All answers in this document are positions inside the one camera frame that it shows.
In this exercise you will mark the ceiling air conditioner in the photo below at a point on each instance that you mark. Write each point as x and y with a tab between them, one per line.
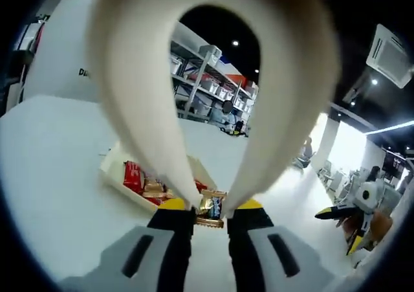
388	55

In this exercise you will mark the long ceiling light strip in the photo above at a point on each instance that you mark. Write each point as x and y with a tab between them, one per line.
391	127

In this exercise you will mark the dark display screen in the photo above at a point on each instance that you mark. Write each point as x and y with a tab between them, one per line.
394	165

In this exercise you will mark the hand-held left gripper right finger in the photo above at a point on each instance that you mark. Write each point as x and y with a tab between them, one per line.
313	277

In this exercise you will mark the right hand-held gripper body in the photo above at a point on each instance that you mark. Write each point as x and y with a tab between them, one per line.
367	203

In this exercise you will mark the row of white storage bins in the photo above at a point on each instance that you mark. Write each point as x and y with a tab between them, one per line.
213	86

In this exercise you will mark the grey metal shelf rack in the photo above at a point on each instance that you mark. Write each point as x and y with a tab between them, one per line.
199	78

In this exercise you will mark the cream hexagonal container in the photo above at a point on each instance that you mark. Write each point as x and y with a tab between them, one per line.
129	196

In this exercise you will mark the row of white workstations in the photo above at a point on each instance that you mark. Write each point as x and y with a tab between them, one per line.
336	182

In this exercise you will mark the gold blue snack packet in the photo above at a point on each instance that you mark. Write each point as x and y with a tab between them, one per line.
210	208

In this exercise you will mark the person's right hand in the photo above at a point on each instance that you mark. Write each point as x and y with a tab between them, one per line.
347	227

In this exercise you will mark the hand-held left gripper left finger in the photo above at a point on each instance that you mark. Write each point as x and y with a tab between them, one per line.
97	274

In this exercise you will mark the cream food tongs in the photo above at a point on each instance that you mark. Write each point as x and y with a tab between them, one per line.
129	110

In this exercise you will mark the pile of snack packets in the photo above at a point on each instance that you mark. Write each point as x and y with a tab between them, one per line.
132	177

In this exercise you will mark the white lettered partition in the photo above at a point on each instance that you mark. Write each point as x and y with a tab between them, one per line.
64	46

